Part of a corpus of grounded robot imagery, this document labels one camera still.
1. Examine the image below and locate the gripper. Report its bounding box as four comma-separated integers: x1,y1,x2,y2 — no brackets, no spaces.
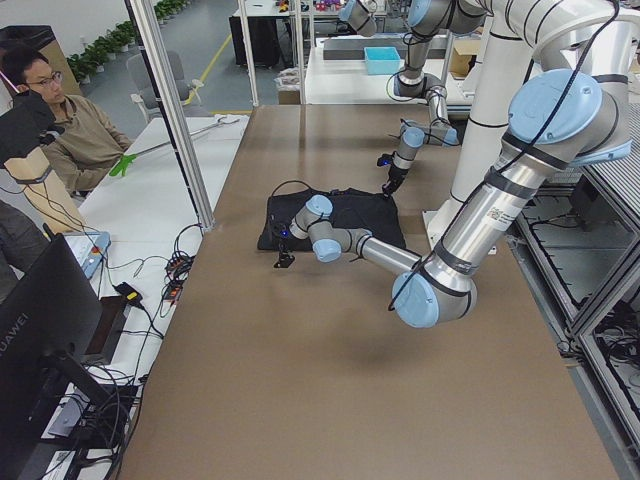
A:
382,167,406,196
273,238,295,269

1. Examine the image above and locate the black printed t-shirt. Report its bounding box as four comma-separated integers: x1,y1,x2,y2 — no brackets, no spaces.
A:
257,188,406,251

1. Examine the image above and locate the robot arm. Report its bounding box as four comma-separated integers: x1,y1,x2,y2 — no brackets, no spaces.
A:
377,1,486,197
264,1,639,328

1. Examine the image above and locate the power strip with orange plugs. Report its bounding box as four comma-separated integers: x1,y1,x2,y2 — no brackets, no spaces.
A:
162,252,195,304

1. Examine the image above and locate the blue plastic bin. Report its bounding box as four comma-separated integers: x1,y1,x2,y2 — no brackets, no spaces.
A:
364,46,401,76

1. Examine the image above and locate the black power adapter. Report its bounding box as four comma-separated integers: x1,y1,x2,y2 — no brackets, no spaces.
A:
113,282,143,308

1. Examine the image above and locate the green-tipped reaching tool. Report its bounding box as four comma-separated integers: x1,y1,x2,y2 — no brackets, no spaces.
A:
109,116,239,177

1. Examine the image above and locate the teach pendant with red button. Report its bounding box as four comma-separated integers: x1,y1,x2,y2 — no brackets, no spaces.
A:
63,231,111,279

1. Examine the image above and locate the man in beige sweater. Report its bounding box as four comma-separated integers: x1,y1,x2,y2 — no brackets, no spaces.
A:
1,45,132,196

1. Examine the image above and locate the grey office chair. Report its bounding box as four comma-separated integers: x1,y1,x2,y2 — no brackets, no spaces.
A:
126,50,209,124

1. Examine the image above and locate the black Huawei monitor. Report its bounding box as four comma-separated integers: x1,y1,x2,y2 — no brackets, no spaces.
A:
1,234,109,479

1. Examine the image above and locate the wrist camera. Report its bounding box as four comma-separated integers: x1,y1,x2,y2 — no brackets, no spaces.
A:
270,222,291,243
377,154,394,167

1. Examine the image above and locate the aluminium frame post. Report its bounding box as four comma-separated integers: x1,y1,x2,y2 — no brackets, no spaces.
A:
125,0,215,232

